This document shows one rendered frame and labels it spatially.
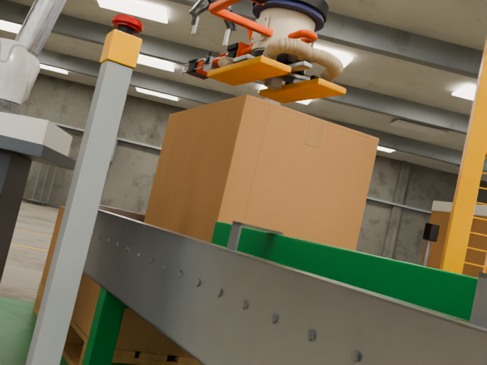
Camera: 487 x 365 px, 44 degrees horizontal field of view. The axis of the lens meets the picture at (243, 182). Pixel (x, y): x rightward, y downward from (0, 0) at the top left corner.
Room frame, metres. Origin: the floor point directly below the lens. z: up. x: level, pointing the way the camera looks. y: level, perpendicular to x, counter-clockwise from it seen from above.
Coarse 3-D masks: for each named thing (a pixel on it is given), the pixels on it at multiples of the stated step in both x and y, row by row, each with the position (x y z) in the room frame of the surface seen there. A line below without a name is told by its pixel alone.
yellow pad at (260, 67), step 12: (252, 60) 1.59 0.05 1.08; (264, 60) 1.56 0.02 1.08; (216, 72) 1.79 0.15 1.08; (228, 72) 1.74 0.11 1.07; (240, 72) 1.71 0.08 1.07; (252, 72) 1.68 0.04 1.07; (264, 72) 1.65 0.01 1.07; (276, 72) 1.62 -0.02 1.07; (288, 72) 1.60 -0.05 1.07; (228, 84) 1.88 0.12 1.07; (240, 84) 1.85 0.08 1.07
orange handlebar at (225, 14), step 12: (228, 0) 1.50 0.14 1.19; (240, 0) 1.47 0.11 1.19; (216, 12) 1.61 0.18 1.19; (228, 12) 1.62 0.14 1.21; (240, 24) 1.65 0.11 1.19; (252, 24) 1.66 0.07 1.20; (288, 36) 1.68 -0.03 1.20; (300, 36) 1.64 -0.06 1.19; (312, 36) 1.63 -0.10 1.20; (216, 60) 2.11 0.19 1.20
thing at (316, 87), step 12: (288, 84) 1.78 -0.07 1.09; (300, 84) 1.72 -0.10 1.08; (312, 84) 1.67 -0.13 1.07; (324, 84) 1.65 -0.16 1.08; (264, 96) 1.94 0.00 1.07; (276, 96) 1.90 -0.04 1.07; (288, 96) 1.86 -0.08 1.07; (300, 96) 1.83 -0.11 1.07; (312, 96) 1.79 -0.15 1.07; (324, 96) 1.76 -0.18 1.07
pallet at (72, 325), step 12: (36, 300) 3.10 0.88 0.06; (36, 312) 3.03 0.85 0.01; (72, 324) 2.37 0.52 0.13; (72, 336) 2.56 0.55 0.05; (84, 336) 2.20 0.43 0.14; (72, 348) 2.47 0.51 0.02; (84, 348) 2.16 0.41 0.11; (72, 360) 2.30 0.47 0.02; (120, 360) 2.10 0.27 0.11; (132, 360) 2.12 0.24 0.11; (144, 360) 2.14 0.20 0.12; (156, 360) 2.16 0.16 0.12; (168, 360) 2.20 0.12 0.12; (180, 360) 2.20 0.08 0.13; (192, 360) 2.22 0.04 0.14
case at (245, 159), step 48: (240, 96) 1.45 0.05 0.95; (192, 144) 1.69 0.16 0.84; (240, 144) 1.42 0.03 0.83; (288, 144) 1.47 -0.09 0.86; (336, 144) 1.52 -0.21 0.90; (192, 192) 1.60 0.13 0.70; (240, 192) 1.43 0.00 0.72; (288, 192) 1.48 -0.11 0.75; (336, 192) 1.54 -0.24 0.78; (336, 240) 1.55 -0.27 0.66
